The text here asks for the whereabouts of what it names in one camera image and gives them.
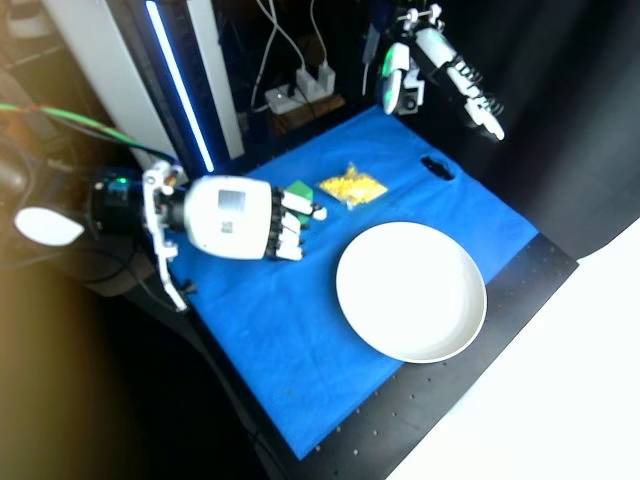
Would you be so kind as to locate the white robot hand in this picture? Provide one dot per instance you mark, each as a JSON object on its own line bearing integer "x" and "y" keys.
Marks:
{"x": 435, "y": 47}
{"x": 225, "y": 220}

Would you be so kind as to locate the green block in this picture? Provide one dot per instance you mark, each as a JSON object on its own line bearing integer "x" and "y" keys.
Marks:
{"x": 301, "y": 188}

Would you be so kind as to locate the bag of yellow beads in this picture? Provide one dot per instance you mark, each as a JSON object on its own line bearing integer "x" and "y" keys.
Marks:
{"x": 354, "y": 189}

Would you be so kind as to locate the white round plate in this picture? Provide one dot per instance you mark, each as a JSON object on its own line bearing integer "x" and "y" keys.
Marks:
{"x": 410, "y": 290}

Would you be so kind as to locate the blue cloth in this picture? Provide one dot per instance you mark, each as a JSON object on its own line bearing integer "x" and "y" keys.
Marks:
{"x": 300, "y": 310}

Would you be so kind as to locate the white power strip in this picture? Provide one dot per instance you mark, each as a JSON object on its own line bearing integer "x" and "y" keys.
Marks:
{"x": 305, "y": 87}

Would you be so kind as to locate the brown cardboard piece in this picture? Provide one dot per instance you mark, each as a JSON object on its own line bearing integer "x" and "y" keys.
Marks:
{"x": 312, "y": 112}

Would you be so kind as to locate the white column with blue light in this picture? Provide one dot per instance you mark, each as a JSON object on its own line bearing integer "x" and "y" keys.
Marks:
{"x": 115, "y": 75}

